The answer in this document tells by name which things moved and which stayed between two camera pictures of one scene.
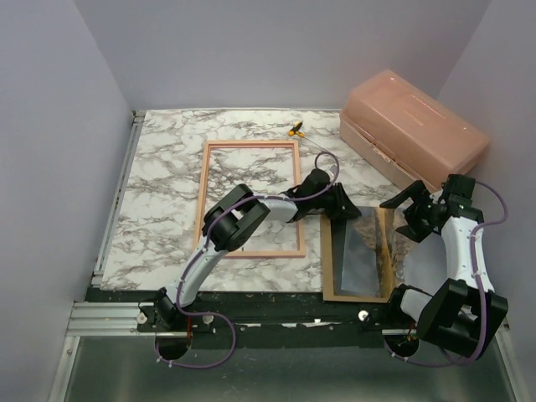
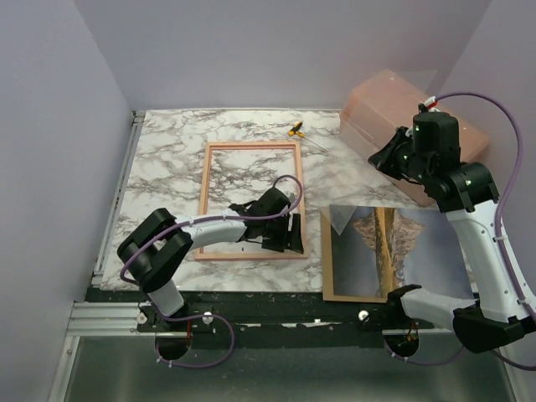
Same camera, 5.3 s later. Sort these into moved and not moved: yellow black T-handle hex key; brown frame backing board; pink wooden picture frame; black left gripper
Moved: black left gripper
Not moved: pink wooden picture frame; brown frame backing board; yellow black T-handle hex key
